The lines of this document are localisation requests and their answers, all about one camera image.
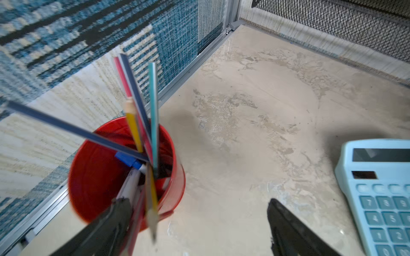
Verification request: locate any teal pencil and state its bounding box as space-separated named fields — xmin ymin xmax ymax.
xmin=148 ymin=63 xmax=160 ymax=178

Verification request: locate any yellow pencil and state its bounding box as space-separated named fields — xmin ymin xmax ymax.
xmin=124 ymin=97 xmax=159 ymax=244

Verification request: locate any pink pencil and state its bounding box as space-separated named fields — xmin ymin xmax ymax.
xmin=114 ymin=55 xmax=152 ymax=163

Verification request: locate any light blue calculator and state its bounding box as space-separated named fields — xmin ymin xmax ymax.
xmin=335 ymin=139 xmax=410 ymax=256

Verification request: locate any dark blue pencil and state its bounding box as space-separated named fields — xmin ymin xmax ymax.
xmin=4 ymin=100 xmax=148 ymax=162

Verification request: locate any red pen cup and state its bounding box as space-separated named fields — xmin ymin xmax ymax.
xmin=68 ymin=126 xmax=186 ymax=223

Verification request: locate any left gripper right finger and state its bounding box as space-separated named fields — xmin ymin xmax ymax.
xmin=267 ymin=198 xmax=339 ymax=256

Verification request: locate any navy pencil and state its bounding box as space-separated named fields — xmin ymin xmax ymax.
xmin=119 ymin=53 xmax=152 ymax=142

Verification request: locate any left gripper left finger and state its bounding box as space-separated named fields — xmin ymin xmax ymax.
xmin=52 ymin=198 xmax=132 ymax=256

